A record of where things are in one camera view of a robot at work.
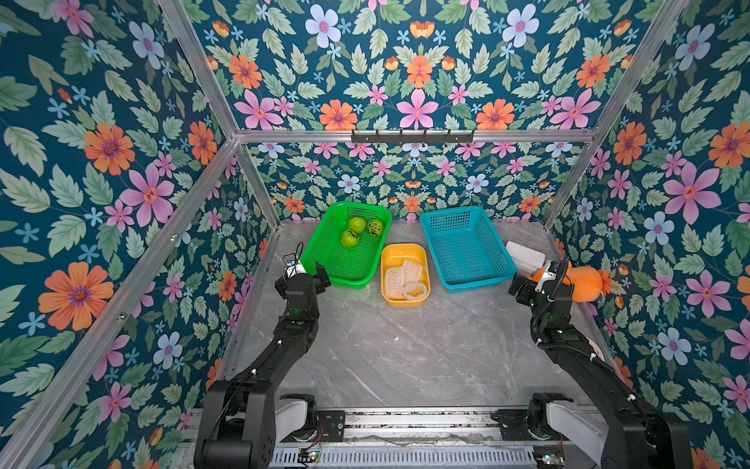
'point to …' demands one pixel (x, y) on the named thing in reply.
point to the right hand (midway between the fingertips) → (538, 276)
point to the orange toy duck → (587, 281)
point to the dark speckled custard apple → (374, 228)
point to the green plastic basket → (354, 268)
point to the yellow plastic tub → (395, 254)
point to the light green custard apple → (357, 224)
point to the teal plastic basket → (468, 249)
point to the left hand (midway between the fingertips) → (305, 267)
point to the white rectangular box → (524, 259)
